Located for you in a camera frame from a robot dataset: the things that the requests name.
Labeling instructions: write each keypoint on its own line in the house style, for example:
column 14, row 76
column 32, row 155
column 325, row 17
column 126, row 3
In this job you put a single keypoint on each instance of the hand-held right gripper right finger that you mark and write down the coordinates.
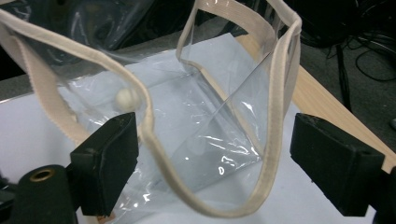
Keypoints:
column 339, row 161

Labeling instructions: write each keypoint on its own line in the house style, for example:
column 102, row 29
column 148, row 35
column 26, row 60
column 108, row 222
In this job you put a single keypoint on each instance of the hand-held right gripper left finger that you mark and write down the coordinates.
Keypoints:
column 109, row 161

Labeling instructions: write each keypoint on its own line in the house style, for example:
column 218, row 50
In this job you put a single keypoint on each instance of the small white ball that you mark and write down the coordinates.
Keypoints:
column 126, row 99

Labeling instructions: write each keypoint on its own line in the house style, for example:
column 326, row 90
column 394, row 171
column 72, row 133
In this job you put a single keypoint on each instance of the clear plastic bag beige trim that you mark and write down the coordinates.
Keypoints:
column 275, row 102

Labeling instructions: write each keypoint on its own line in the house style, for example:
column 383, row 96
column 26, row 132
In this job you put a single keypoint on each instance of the wooden table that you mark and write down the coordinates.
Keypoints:
column 317, row 99

